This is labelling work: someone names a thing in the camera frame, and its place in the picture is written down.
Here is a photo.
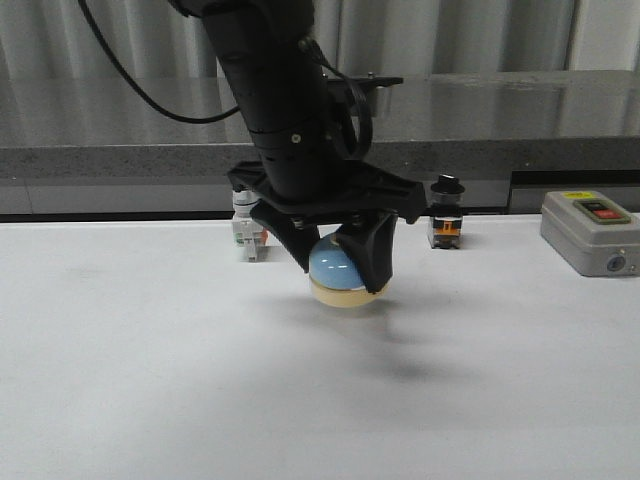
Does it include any grey stone counter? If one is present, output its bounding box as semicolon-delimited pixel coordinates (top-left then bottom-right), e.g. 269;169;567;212
1;71;639;218

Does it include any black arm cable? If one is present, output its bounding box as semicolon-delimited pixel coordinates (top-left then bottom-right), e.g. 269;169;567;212
77;0;241;124

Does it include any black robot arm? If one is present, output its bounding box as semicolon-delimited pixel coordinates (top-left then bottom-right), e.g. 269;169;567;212
175;1;426;293

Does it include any blue and cream desk bell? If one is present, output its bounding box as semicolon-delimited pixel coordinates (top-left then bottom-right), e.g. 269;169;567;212
308;233;387;308

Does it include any grey curtain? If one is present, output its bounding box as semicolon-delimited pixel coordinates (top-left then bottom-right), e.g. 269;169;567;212
1;1;639;80

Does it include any green pushbutton switch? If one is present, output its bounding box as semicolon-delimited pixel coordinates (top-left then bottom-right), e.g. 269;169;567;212
231;190;268;262

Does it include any grey start-stop switch box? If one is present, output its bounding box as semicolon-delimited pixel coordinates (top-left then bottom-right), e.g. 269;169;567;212
540;190;639;277

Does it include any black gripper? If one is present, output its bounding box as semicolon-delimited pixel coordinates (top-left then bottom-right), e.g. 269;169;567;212
228;158;427;294

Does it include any black selector switch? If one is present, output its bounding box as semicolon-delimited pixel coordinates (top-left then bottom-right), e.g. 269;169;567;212
428;174;465;249

